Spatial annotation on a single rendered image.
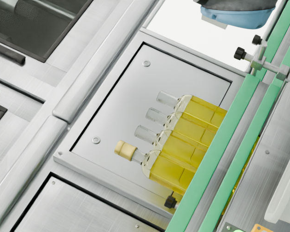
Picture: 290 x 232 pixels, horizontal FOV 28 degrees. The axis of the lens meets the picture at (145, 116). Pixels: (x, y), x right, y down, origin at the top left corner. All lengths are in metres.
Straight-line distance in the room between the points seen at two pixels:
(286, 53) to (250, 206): 0.51
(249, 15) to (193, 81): 0.64
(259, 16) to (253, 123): 0.31
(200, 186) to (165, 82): 0.51
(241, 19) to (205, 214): 0.38
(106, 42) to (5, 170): 0.47
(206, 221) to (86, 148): 0.46
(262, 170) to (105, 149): 0.46
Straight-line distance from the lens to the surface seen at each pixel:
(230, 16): 0.98
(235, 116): 1.24
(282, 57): 1.49
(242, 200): 1.13
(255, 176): 1.16
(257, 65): 1.31
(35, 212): 1.44
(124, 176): 1.43
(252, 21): 1.00
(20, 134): 1.55
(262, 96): 1.29
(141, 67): 1.61
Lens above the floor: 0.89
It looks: 11 degrees up
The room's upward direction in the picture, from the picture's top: 65 degrees counter-clockwise
